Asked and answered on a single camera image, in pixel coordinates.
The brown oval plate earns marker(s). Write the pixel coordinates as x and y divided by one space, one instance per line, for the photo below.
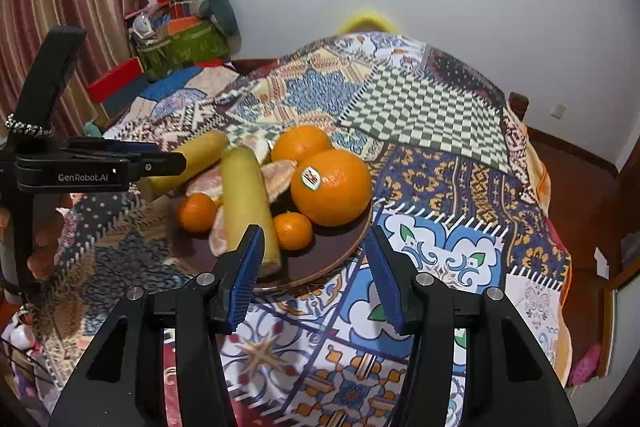
320 252

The patchwork printed blanket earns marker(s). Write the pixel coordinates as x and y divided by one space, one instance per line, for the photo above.
425 117

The wooden bed post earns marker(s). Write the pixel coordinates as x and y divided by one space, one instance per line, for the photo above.
518 104

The large orange with sticker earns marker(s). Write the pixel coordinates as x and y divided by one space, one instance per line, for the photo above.
335 197

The red flat box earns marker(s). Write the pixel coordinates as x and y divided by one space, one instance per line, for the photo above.
117 82

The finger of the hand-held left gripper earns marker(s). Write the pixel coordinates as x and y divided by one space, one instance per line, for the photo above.
135 147
160 166

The grey plush pillow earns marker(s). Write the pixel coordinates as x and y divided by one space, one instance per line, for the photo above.
215 2

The person's left hand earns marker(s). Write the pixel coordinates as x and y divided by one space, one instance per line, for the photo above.
47 232

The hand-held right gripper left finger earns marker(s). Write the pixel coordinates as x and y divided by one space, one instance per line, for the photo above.
247 272

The white wall socket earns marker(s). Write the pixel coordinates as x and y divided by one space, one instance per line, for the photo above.
557 109

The small mandarin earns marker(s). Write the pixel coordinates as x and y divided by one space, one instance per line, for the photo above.
197 213
294 231

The raw bacon strip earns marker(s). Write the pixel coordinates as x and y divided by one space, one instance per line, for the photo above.
280 179

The green patterned box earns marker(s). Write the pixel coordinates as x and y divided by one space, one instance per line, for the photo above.
182 49

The wrapped pomelo chunk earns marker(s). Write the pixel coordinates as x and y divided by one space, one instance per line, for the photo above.
252 146

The small peeled pomelo wedge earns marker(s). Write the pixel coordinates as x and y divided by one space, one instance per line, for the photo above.
218 232

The pink slipper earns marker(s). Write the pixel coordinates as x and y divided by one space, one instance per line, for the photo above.
585 364

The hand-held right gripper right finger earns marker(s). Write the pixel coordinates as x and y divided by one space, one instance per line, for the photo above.
385 277

